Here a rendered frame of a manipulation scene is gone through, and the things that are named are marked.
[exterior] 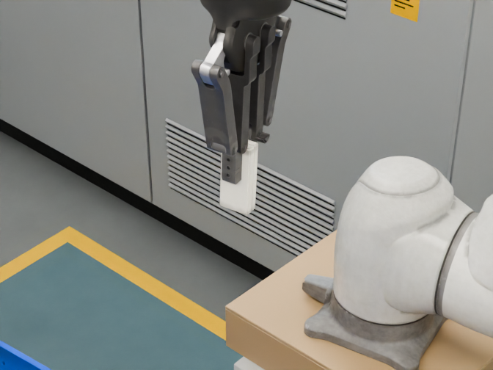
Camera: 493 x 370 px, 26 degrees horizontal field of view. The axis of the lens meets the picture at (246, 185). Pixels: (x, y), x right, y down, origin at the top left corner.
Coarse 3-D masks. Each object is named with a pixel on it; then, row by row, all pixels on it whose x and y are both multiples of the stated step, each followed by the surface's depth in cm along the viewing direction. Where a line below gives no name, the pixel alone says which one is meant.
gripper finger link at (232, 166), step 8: (216, 144) 91; (224, 160) 93; (232, 160) 93; (240, 160) 94; (224, 168) 94; (232, 168) 93; (240, 168) 94; (224, 176) 94; (232, 176) 94; (240, 176) 95
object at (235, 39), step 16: (208, 0) 84; (224, 0) 83; (240, 0) 83; (256, 0) 83; (272, 0) 84; (288, 0) 85; (224, 16) 84; (240, 16) 84; (256, 16) 84; (272, 16) 84; (224, 32) 85; (240, 32) 85; (256, 32) 88; (224, 48) 85; (240, 48) 86; (224, 64) 87; (240, 64) 87
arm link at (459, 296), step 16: (464, 224) 145; (480, 224) 141; (464, 240) 143; (480, 240) 140; (448, 256) 143; (464, 256) 142; (480, 256) 140; (448, 272) 143; (464, 272) 142; (480, 272) 140; (448, 288) 143; (464, 288) 142; (480, 288) 141; (448, 304) 145; (464, 304) 143; (480, 304) 141; (464, 320) 145; (480, 320) 143
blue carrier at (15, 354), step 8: (0, 344) 153; (0, 352) 154; (8, 352) 152; (16, 352) 151; (0, 360) 155; (8, 360) 154; (16, 360) 152; (24, 360) 150; (32, 360) 150; (0, 368) 156; (8, 368) 155; (16, 368) 153; (24, 368) 152; (32, 368) 150; (40, 368) 149; (48, 368) 149
